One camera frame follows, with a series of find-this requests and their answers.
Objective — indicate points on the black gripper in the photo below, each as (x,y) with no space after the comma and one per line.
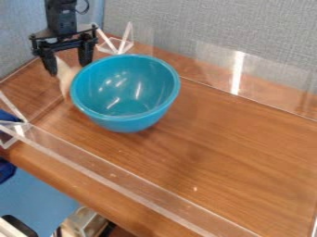
(47,42)

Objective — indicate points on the brown cap toy mushroom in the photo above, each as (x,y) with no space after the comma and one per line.
(65,75)

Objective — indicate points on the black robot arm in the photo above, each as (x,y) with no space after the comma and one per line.
(60,11)

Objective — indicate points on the blue plastic bowl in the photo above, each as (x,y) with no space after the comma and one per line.
(124,92)

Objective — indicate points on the clear acrylic front barrier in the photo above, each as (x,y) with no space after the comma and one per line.
(170,205)

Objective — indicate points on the clear acrylic back barrier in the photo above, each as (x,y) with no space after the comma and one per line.
(251,46)

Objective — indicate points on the black and white object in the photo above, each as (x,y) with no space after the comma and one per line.
(13,228)

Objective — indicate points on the clear acrylic corner bracket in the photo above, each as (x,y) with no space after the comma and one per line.
(112,45)

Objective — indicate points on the grey metal frame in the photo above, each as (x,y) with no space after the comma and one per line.
(84,223)

